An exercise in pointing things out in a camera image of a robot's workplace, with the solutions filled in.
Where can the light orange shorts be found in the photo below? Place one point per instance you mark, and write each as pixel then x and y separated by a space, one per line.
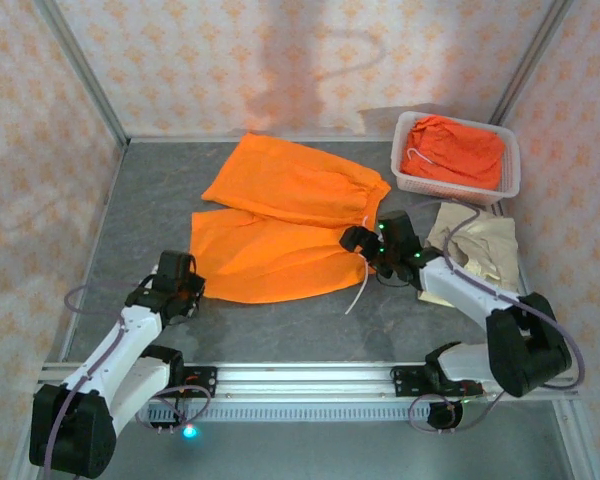
pixel 280 210

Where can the beige shorts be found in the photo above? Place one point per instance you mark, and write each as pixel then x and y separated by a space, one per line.
pixel 490 240

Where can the red-orange shorts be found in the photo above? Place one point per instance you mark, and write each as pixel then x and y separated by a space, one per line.
pixel 455 150

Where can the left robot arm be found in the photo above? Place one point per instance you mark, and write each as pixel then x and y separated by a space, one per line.
pixel 105 360

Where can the small lit connector block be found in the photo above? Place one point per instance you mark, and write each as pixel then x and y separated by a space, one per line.
pixel 180 430

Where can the white plastic basket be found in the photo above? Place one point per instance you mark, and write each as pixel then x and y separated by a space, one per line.
pixel 513 170

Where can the black round connector housing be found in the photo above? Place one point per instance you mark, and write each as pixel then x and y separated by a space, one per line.
pixel 442 417

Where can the grey metal panel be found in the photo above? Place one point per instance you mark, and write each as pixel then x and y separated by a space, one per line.
pixel 305 452

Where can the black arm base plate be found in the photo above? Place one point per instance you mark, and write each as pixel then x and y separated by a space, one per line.
pixel 202 381
pixel 405 381

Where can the wide aluminium mounting rail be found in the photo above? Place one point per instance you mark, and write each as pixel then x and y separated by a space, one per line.
pixel 305 381

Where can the aluminium rail along wall foot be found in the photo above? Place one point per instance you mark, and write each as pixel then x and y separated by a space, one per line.
pixel 180 138

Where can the aluminium frame post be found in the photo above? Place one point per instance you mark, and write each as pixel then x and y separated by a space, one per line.
pixel 530 60
pixel 82 70

